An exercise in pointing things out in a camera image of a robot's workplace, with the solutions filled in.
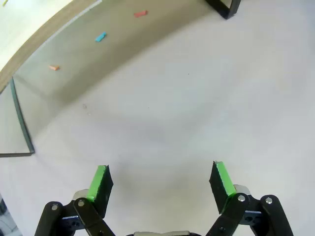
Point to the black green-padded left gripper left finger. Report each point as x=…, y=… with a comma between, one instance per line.
x=98, y=191

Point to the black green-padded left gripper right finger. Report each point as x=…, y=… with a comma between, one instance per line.
x=222, y=186

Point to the orange paper scrap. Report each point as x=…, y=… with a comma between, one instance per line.
x=54, y=67

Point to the blue paper scrap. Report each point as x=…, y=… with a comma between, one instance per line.
x=101, y=37

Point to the red paper scrap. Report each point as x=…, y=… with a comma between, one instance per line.
x=140, y=13

